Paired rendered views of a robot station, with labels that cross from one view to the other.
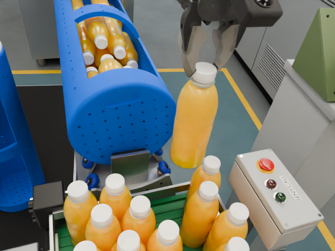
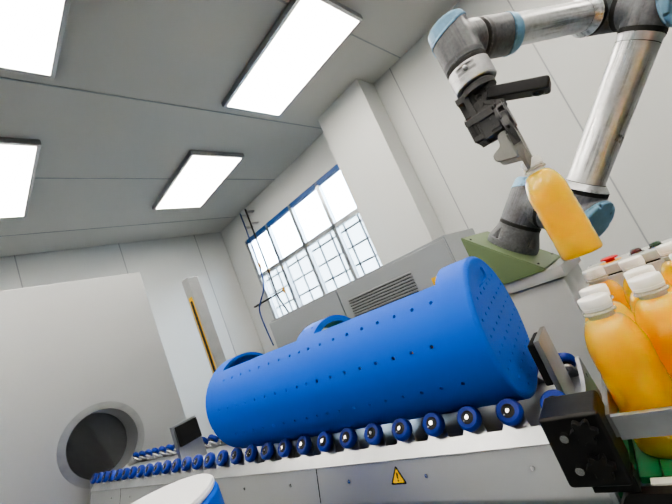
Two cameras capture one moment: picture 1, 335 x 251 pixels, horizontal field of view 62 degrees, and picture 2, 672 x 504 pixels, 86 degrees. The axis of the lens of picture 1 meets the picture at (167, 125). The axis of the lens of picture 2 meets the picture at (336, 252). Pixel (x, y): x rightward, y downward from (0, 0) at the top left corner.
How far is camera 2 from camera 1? 0.80 m
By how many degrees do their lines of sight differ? 59
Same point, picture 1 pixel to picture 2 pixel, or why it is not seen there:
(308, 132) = (562, 311)
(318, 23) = (472, 245)
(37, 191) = (554, 413)
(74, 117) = (473, 305)
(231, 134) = not seen: outside the picture
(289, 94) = not seen: hidden behind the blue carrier
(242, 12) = (542, 81)
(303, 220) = not seen: outside the picture
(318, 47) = (491, 254)
